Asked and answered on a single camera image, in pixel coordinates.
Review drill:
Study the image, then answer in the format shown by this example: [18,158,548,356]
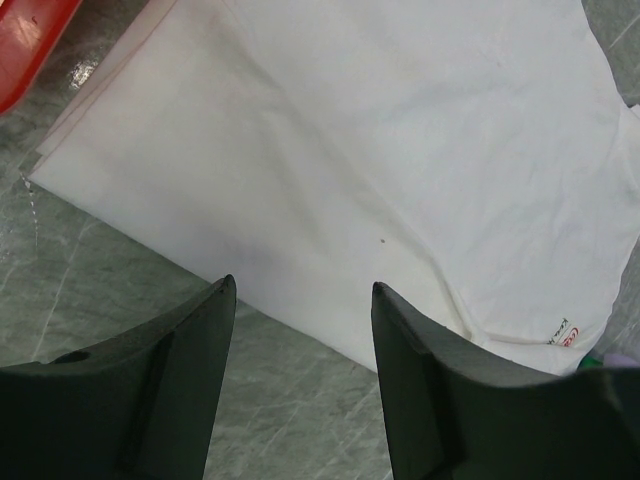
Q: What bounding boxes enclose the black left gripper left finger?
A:
[1,276,236,479]

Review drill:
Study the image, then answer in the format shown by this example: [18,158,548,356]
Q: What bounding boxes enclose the white t-shirt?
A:
[30,1,639,375]

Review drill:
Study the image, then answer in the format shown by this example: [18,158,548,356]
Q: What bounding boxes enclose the red plastic tray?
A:
[0,0,82,114]

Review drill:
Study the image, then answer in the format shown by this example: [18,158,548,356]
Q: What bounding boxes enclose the folded purple t-shirt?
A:
[603,353,640,369]

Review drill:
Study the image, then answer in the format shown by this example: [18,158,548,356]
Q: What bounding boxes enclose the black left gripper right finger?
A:
[371,282,639,479]

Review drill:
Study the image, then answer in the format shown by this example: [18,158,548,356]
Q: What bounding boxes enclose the folded green t-shirt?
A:
[578,355,603,370]

